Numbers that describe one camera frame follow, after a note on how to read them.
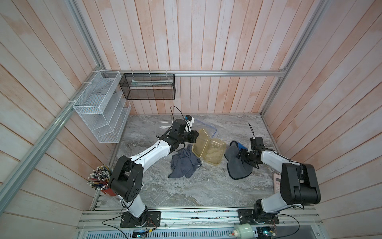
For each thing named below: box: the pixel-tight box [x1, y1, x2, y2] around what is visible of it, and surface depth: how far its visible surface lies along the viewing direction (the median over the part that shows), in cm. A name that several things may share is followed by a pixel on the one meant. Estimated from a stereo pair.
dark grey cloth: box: [168, 143, 202, 179], surface depth 90 cm
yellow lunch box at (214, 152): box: [200, 137, 227, 166], surface depth 100 cm
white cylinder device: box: [233, 223, 255, 239], surface depth 65 cm
